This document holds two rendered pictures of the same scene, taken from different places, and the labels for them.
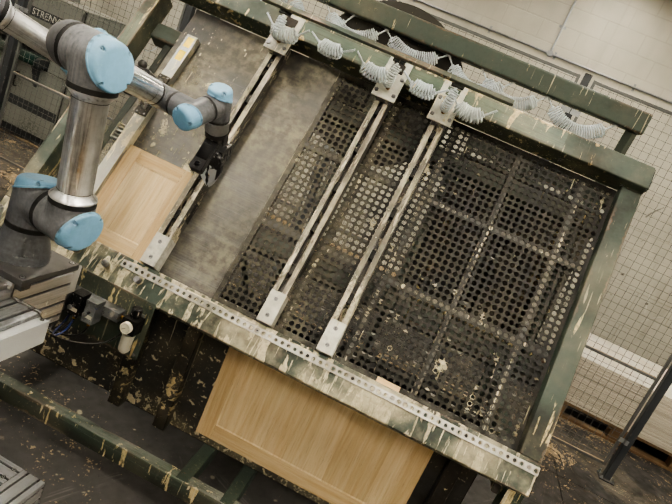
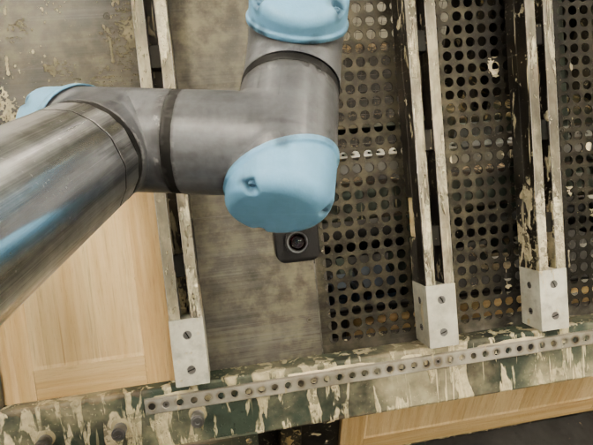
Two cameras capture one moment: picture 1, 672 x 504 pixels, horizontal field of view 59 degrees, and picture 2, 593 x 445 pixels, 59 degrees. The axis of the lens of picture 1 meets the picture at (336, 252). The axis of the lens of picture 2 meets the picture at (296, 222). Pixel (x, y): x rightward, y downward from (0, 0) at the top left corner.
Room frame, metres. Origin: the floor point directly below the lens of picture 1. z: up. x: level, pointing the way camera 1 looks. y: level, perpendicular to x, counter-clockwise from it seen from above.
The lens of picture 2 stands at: (1.41, 0.64, 1.72)
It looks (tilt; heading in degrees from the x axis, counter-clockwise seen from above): 35 degrees down; 342
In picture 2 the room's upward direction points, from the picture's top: straight up
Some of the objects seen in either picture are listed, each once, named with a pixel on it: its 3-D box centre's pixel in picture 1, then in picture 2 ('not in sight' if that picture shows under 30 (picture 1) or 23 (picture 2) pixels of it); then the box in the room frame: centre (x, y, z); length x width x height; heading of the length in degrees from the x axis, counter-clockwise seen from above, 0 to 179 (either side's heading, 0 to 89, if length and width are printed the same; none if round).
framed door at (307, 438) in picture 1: (316, 426); (498, 369); (2.15, -0.21, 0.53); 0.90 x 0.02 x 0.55; 83
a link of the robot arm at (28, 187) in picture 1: (37, 199); not in sight; (1.48, 0.78, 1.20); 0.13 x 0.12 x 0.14; 68
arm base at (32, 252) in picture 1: (24, 238); not in sight; (1.48, 0.78, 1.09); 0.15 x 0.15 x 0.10
